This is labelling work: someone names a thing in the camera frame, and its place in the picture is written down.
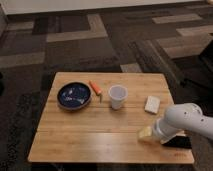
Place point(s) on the white plastic cup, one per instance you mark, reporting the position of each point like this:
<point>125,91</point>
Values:
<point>117,95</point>

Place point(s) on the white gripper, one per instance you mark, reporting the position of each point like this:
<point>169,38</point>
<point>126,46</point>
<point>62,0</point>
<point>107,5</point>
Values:
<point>160,130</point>

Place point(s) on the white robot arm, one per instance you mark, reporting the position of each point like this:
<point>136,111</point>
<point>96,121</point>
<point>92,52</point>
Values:
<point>177,118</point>

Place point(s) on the black eraser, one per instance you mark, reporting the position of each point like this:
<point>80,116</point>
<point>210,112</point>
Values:
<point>178,142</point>

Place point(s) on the dark blue bowl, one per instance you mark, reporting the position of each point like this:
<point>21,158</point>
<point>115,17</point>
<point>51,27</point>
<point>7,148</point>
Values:
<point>74,96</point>

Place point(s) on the white sponge block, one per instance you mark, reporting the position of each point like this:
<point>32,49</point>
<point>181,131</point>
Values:
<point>152,104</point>

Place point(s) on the orange carrot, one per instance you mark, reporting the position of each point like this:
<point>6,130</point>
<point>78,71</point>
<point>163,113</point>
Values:
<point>96,89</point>

